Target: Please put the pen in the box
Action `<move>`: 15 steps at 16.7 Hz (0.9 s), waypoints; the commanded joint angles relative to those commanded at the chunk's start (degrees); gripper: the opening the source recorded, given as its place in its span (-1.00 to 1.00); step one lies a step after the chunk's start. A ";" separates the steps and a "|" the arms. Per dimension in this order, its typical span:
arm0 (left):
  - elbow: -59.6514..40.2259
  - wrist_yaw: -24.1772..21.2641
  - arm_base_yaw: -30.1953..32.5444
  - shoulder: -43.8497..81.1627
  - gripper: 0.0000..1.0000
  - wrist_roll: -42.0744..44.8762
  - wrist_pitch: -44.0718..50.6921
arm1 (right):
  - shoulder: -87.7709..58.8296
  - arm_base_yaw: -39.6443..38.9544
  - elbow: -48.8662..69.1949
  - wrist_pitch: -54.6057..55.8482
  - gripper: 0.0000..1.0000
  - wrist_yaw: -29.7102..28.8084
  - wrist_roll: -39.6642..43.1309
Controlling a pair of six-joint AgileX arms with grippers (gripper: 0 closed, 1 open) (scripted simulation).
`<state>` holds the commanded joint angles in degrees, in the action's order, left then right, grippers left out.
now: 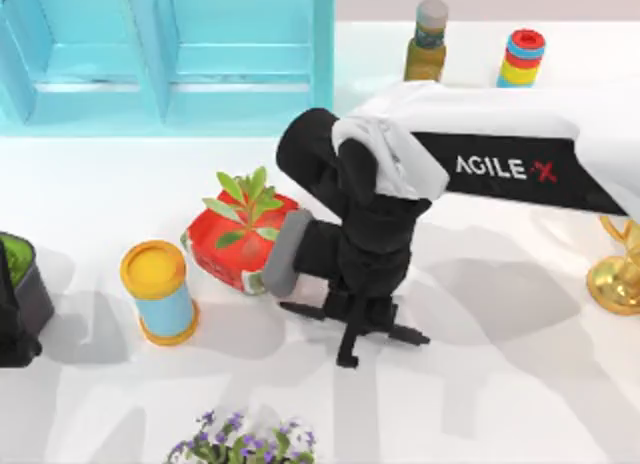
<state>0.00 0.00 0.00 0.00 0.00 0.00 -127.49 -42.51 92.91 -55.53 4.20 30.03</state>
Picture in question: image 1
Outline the yellow and blue can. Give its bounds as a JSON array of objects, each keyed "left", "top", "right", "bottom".
[{"left": 119, "top": 239, "right": 200, "bottom": 346}]

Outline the dark grey pot, green plant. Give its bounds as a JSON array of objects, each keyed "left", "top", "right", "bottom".
[{"left": 0, "top": 231, "right": 56, "bottom": 331}]

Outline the stack of coloured rings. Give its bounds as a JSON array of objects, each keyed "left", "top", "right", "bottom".
[{"left": 495, "top": 28, "right": 547, "bottom": 90}]

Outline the purple flower plant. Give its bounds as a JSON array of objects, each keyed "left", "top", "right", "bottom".
[{"left": 166, "top": 409, "right": 319, "bottom": 464}]

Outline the gold trophy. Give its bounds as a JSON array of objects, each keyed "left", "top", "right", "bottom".
[{"left": 586, "top": 214, "right": 640, "bottom": 316}]

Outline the light blue rack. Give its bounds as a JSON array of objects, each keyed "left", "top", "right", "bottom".
[{"left": 0, "top": 0, "right": 335, "bottom": 138}]

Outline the red pot with green plant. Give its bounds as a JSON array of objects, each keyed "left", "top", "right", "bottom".
[{"left": 180, "top": 166, "right": 302, "bottom": 297}]

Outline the olive bottle with grey cap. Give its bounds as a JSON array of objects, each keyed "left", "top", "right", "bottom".
[{"left": 403, "top": 0, "right": 449, "bottom": 83}]

